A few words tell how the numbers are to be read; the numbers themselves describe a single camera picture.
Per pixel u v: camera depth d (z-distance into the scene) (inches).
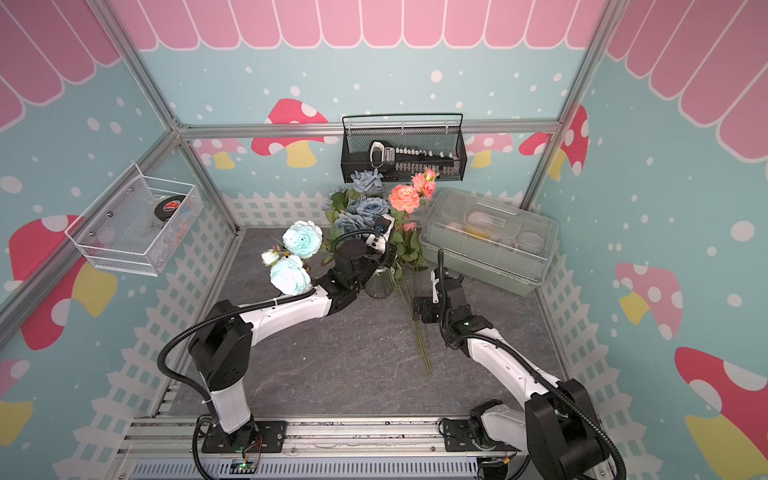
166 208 30.5
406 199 28.5
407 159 35.1
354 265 25.0
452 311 25.4
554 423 15.8
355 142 36.1
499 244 35.6
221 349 18.7
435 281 30.5
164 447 29.1
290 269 20.9
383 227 26.4
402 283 39.3
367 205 29.9
